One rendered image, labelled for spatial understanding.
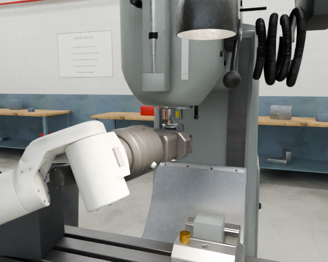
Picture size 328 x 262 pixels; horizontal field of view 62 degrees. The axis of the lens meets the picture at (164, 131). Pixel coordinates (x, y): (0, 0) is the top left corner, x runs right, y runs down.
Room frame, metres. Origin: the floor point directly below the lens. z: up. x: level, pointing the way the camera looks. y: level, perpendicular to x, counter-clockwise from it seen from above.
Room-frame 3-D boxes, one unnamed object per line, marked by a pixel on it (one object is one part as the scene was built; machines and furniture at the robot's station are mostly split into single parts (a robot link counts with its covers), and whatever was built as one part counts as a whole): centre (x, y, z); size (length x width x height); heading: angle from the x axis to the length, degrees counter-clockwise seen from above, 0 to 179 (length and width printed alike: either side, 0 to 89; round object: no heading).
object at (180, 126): (0.59, -0.02, 1.26); 0.05 x 0.05 x 0.01
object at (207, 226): (0.56, -0.10, 1.03); 0.06 x 0.05 x 0.06; 71
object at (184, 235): (0.53, -0.04, 1.04); 0.02 x 0.02 x 0.02
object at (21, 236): (0.70, 0.41, 1.02); 0.22 x 0.12 x 0.20; 82
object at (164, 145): (0.51, 0.03, 1.23); 0.13 x 0.12 x 0.10; 58
